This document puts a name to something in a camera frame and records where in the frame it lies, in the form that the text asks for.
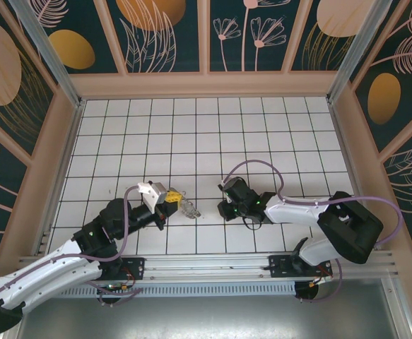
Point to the wall panel with large peach oval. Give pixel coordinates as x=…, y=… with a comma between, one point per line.
x=0, y=70

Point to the wall panel with two flowers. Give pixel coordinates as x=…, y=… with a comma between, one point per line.
x=248, y=35

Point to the wall panel with orange circle and leaves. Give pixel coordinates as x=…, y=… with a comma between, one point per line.
x=149, y=35

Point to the aluminium side rail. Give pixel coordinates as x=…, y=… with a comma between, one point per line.
x=62, y=169
x=351, y=169

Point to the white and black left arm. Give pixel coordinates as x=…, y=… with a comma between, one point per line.
x=43, y=275

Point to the grey metal sheet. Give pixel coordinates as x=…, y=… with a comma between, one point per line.
x=205, y=318

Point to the wall panel with orange oval and ferns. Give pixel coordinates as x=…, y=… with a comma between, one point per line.
x=386, y=99

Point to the aluminium corner post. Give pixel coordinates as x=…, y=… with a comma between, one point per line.
x=357, y=53
x=55, y=60

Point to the wall panel with pink leaf outlines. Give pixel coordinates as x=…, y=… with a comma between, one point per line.
x=410, y=176

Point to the metal spring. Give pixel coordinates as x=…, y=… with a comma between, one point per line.
x=189, y=210

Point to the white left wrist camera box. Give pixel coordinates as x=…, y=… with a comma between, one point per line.
x=152, y=196

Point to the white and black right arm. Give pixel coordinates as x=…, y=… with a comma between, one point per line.
x=297, y=212

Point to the wall panel with peach oval and gold fronds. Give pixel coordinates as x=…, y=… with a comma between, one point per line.
x=333, y=21

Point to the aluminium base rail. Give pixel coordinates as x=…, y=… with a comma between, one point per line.
x=205, y=268

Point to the wall panel with small orange oval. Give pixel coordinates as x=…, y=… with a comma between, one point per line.
x=71, y=49

